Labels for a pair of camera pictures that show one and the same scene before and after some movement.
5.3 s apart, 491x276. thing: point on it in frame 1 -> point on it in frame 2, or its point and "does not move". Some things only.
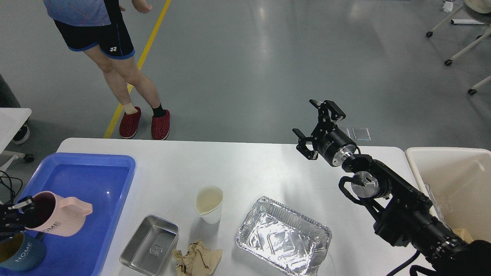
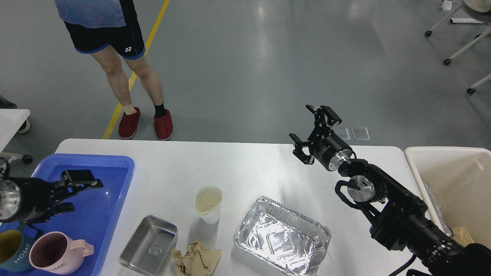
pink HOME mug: (55, 214) -> (54, 252)
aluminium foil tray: (284, 238) does not move
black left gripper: (20, 209) -> (27, 199)
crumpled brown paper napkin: (199, 260) does not move
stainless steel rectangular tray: (150, 247) does not move
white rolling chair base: (448, 62) does not move
